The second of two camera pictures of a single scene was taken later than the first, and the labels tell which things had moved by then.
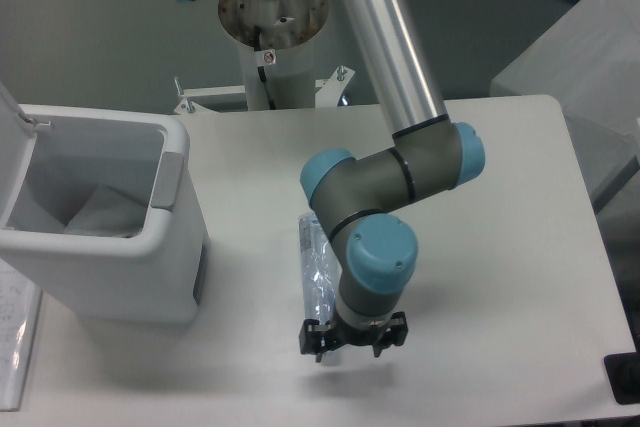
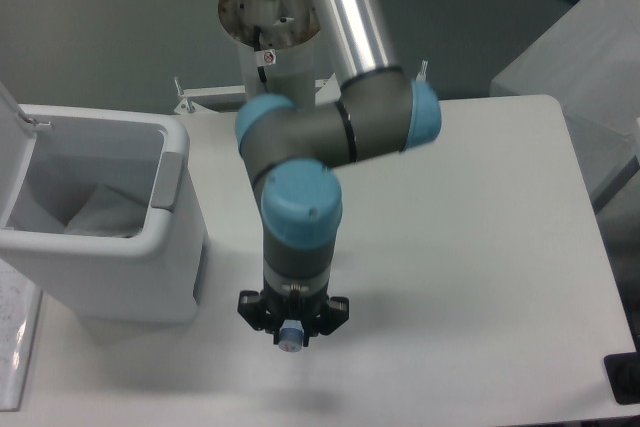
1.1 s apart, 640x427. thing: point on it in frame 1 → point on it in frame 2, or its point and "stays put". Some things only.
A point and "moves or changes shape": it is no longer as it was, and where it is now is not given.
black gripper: [314, 337] → [277, 307]
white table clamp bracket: [328, 93] stays put
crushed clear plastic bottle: [321, 283] moves or changes shape
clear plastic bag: [107, 213] stays put
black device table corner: [623, 373] stays put
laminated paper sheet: [20, 300] stays put
